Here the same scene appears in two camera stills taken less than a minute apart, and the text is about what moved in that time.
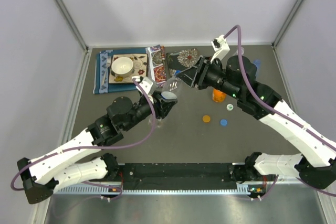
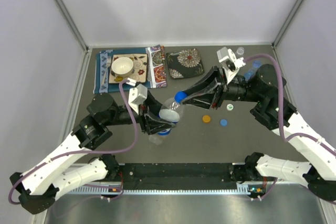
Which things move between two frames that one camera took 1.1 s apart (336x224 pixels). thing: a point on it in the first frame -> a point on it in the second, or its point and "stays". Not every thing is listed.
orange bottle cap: [206, 119] stays
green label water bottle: [242, 51] stays
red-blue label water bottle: [169, 91] -> [170, 110]
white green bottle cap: [230, 107] stays
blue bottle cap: [223, 122] stays
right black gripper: [200, 69] -> [213, 99]
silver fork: [108, 62] stays
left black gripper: [163, 110] -> [150, 125]
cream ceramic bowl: [122, 66] stays
